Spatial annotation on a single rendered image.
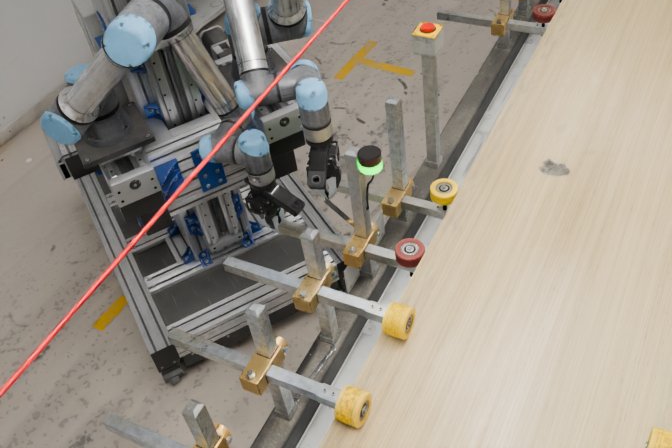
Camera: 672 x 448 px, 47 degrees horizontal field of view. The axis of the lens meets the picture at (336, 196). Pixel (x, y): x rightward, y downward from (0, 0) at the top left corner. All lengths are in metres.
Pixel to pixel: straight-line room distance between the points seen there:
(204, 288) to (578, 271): 1.53
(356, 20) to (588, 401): 3.36
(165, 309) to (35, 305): 0.74
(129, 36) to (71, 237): 1.98
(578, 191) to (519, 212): 0.18
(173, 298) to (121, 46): 1.34
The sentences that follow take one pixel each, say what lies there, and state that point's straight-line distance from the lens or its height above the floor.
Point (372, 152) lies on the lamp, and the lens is 1.94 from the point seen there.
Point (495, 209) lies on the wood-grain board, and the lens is 2.17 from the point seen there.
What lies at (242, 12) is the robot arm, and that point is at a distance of 2.01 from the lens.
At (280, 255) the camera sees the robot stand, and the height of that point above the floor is 0.21.
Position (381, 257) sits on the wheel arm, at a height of 0.85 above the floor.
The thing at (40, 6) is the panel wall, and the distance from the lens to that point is 4.52.
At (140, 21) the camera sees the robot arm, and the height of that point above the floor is 1.54.
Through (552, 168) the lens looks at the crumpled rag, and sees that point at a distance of 2.29.
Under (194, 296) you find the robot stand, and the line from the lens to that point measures 3.02.
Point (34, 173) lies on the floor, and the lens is 4.25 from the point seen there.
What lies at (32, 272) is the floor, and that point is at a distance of 3.71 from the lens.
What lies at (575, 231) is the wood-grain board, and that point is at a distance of 2.13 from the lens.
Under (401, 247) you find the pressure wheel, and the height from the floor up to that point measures 0.90.
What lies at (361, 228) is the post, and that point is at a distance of 2.13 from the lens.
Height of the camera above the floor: 2.44
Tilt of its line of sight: 43 degrees down
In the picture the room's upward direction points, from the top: 10 degrees counter-clockwise
